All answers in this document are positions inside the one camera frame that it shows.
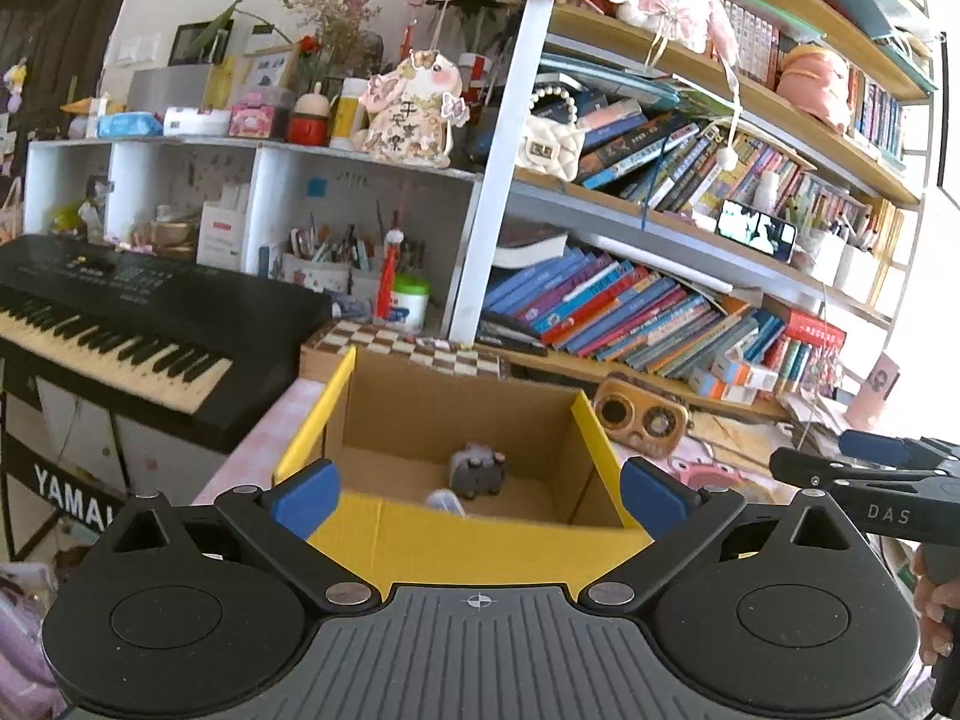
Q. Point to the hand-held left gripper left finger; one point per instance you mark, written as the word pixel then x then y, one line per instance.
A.
pixel 304 499

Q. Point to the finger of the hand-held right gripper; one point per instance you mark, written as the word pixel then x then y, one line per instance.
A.
pixel 885 446
pixel 817 469

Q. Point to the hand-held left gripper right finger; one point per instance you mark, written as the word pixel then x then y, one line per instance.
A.
pixel 652 495

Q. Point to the yellow cardboard box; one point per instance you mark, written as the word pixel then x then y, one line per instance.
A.
pixel 450 547

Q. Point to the person's right hand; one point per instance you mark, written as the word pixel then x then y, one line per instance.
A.
pixel 936 607

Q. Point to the pink cup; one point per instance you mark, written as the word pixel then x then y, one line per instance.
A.
pixel 874 390

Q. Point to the pink printed table mat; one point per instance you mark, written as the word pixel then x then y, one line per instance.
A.
pixel 720 476

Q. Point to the wooden retro speaker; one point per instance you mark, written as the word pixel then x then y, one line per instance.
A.
pixel 641 416

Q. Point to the orange white small boxes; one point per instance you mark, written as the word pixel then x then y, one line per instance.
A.
pixel 735 379

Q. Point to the small white blue item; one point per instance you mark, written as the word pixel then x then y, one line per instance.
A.
pixel 446 501

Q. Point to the grey plush toy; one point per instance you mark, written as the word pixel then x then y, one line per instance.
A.
pixel 476 471

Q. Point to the row of blue red books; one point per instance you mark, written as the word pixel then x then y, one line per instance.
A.
pixel 637 315

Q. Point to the wooden chessboard box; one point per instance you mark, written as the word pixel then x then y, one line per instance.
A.
pixel 390 337

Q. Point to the white pen cups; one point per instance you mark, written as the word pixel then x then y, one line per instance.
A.
pixel 836 259

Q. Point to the white jar with green lid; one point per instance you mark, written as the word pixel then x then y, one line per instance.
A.
pixel 410 307

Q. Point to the pen holder with pens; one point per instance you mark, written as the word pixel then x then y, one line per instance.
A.
pixel 319 266

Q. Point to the red tassel pendant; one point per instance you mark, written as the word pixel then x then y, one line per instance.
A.
pixel 388 277

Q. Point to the smartphone with lit screen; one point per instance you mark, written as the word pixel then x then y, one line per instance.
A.
pixel 754 229

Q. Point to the black keyboard stand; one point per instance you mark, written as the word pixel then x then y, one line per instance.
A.
pixel 52 465

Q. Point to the black electronic keyboard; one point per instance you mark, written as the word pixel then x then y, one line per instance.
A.
pixel 150 292

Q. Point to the white box with red label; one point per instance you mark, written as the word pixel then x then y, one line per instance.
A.
pixel 223 236

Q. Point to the purple bag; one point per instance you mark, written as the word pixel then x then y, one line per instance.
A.
pixel 26 630

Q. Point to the row of leaning thin books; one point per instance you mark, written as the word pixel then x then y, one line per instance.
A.
pixel 720 165

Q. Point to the white cubby shelf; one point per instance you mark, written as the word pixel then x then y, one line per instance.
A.
pixel 285 172

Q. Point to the white quilted handbag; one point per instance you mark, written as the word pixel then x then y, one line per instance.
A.
pixel 551 146

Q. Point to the pink plush pig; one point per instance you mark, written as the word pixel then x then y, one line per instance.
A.
pixel 814 82

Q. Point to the red round doll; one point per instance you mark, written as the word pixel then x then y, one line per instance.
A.
pixel 309 124

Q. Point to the pink tissue box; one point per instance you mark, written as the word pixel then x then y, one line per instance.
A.
pixel 251 121

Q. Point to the yellow white bottle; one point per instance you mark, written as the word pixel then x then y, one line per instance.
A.
pixel 348 116

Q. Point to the white tissue pack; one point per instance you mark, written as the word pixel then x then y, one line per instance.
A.
pixel 195 122

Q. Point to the plush cat decoration with butterflies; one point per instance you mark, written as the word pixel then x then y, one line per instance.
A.
pixel 409 116

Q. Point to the blue wipes pack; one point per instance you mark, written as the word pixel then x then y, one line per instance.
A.
pixel 129 125

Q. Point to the grey storage box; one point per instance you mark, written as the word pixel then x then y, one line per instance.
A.
pixel 169 88

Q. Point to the dried flower bouquet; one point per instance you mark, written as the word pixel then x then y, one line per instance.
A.
pixel 334 15

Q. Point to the wooden bookshelf with white post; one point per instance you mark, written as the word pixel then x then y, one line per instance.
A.
pixel 487 165

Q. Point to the wooden picture frame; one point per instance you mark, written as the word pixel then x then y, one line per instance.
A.
pixel 268 69

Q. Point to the black picture frame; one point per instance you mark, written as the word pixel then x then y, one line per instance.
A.
pixel 196 43

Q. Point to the white light switch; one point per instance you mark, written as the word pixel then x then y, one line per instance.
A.
pixel 138 49

